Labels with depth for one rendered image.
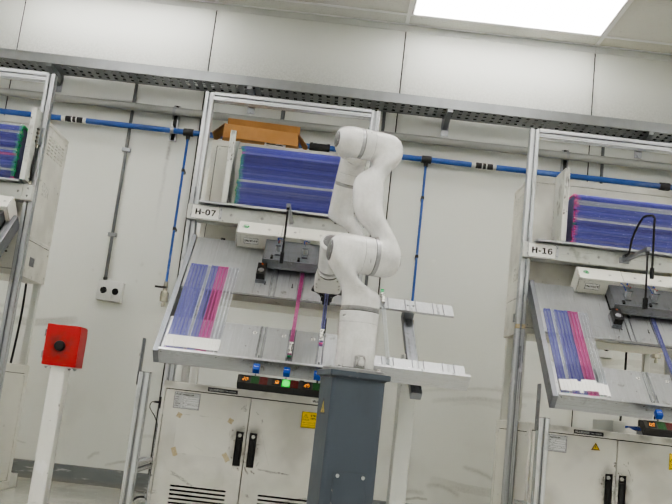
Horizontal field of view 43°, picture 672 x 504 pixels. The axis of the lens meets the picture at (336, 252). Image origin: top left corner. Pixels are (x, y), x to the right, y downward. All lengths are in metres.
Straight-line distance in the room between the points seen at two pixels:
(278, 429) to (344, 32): 2.93
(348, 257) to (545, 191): 1.61
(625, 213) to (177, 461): 2.13
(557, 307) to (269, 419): 1.26
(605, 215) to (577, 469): 1.08
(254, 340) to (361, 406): 0.78
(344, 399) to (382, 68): 3.28
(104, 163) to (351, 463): 3.32
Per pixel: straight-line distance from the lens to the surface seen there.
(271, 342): 3.23
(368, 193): 2.72
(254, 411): 3.46
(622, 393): 3.37
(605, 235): 3.85
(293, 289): 3.46
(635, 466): 3.67
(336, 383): 2.55
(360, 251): 2.62
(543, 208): 4.00
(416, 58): 5.56
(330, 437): 2.55
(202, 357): 3.17
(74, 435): 5.29
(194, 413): 3.48
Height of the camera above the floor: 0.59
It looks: 10 degrees up
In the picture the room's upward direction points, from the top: 7 degrees clockwise
